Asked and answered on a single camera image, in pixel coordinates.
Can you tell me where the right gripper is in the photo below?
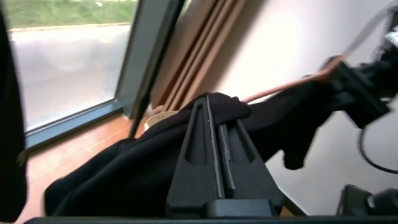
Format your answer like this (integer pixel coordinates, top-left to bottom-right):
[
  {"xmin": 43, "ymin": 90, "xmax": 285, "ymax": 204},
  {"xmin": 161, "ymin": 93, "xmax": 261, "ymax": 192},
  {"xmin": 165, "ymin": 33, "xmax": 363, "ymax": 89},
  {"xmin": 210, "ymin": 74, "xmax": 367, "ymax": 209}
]
[{"xmin": 329, "ymin": 62, "xmax": 391, "ymax": 129}]

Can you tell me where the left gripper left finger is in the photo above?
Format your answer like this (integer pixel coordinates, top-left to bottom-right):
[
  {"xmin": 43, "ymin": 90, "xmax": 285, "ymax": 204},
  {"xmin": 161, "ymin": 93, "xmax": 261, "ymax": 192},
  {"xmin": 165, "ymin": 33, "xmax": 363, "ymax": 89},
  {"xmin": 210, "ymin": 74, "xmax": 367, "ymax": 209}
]
[{"xmin": 166, "ymin": 95, "xmax": 225, "ymax": 217}]

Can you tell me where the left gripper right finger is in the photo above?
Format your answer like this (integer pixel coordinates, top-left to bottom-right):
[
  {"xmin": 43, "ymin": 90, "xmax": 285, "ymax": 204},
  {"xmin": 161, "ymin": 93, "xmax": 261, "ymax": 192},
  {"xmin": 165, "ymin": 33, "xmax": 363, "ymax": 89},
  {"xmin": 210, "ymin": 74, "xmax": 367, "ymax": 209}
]
[{"xmin": 217, "ymin": 119, "xmax": 285, "ymax": 215}]

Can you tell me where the black garment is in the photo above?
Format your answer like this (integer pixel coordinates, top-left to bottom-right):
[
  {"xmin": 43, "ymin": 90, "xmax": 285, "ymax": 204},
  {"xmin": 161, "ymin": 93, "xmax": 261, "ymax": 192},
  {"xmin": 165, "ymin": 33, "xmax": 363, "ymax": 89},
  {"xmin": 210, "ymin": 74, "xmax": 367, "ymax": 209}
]
[{"xmin": 43, "ymin": 81, "xmax": 338, "ymax": 218}]

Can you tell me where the pink clothes hanger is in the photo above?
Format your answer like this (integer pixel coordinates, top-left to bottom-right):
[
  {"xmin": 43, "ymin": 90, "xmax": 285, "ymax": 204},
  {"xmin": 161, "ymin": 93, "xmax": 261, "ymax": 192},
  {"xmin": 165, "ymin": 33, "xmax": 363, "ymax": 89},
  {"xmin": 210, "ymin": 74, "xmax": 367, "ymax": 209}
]
[{"xmin": 241, "ymin": 6, "xmax": 394, "ymax": 104}]

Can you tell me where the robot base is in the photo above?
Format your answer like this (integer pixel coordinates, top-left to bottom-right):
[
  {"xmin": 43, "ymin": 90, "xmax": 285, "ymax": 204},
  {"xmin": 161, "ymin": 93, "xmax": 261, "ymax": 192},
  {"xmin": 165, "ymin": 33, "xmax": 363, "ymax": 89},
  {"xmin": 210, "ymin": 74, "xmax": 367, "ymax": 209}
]
[{"xmin": 336, "ymin": 184, "xmax": 398, "ymax": 217}]

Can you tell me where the white laundry basket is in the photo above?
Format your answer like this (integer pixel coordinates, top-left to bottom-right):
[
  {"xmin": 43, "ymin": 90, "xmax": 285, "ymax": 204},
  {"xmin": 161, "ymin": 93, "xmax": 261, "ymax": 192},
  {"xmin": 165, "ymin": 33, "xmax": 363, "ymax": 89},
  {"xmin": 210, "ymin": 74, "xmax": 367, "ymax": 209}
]
[{"xmin": 143, "ymin": 109, "xmax": 181, "ymax": 131}]

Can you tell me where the beige curtain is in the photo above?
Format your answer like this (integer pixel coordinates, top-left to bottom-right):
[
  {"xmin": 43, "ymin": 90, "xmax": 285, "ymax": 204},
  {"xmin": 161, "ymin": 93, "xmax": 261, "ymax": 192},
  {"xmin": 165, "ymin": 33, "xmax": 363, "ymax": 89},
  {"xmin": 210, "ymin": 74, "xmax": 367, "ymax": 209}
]
[{"xmin": 150, "ymin": 0, "xmax": 249, "ymax": 113}]

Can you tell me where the black cable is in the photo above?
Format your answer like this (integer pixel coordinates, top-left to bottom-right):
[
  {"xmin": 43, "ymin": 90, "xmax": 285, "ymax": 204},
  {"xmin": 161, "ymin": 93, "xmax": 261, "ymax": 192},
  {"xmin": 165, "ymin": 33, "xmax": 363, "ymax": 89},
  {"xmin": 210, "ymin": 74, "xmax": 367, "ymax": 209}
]
[{"xmin": 358, "ymin": 127, "xmax": 398, "ymax": 175}]

